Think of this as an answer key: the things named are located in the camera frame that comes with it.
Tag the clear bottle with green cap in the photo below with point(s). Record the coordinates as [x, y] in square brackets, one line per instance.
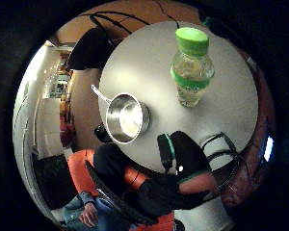
[192, 69]

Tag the black chair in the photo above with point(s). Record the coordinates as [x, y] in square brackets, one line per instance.
[90, 48]

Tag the black cabinet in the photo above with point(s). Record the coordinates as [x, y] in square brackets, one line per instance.
[53, 179]

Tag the shelf with goods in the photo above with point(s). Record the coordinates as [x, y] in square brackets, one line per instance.
[58, 78]

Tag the red object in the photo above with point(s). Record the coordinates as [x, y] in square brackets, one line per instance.
[66, 130]

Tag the orange chair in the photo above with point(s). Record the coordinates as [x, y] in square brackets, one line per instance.
[80, 173]

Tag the black round object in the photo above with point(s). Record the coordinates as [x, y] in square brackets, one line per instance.
[101, 133]

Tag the bright window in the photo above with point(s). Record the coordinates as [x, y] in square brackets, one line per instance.
[268, 148]

